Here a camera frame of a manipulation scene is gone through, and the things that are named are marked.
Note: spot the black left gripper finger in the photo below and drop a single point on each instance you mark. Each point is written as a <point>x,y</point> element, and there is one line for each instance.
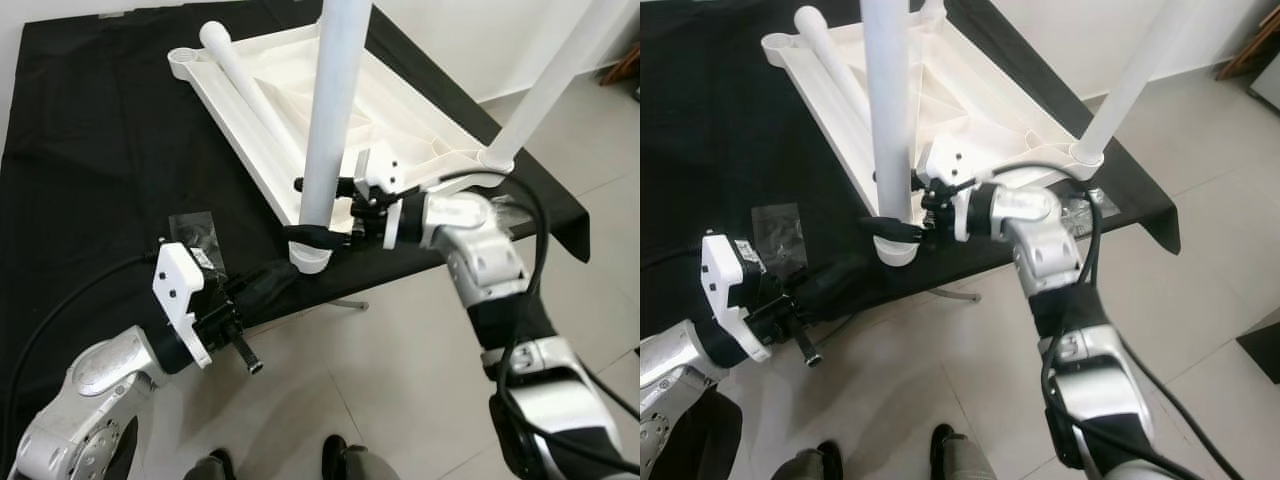
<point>268,284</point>
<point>840,281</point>

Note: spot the white plastic table leg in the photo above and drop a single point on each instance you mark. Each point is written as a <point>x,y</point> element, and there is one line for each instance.
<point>335,100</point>
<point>888,100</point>
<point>550,80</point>
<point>1130,85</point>
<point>245,90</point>
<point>830,70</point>

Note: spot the clear tape strip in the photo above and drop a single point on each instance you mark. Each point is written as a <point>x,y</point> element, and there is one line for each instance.
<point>775,225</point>
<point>195,230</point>

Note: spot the white plastic table top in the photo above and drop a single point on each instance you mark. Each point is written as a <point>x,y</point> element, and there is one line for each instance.
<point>1010,120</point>
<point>420,130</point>

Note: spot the clear crossed tape patch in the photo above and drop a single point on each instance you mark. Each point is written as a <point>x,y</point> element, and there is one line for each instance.
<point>515,215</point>
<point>1085,210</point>

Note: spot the grey robot left leg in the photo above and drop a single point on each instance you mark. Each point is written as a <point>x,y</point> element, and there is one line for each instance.
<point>210,467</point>
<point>808,463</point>

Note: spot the grey robot leg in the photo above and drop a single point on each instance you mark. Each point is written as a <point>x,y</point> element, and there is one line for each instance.
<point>210,467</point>
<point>965,458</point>
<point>808,463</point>
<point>360,462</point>

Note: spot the grey robot right leg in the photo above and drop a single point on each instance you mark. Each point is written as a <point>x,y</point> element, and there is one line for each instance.
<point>965,458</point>
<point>360,462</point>

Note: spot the brown wooden furniture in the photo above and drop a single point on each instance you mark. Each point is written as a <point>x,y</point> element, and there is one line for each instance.
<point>625,65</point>
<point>1250,50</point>

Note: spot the black desk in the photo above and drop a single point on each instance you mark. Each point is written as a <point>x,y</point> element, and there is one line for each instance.
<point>1260,350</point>

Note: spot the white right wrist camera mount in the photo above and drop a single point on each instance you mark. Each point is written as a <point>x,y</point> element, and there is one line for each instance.
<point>945,160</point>
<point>380,170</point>

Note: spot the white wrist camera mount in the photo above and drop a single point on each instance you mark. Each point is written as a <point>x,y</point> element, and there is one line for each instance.
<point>945,160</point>
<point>380,170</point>
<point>180,285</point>
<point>722,280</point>

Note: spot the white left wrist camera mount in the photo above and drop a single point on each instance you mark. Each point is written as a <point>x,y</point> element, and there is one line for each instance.
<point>722,280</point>
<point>180,285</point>

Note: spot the grey metal table frame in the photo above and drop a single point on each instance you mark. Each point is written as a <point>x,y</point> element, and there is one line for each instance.
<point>950,295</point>
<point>350,303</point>

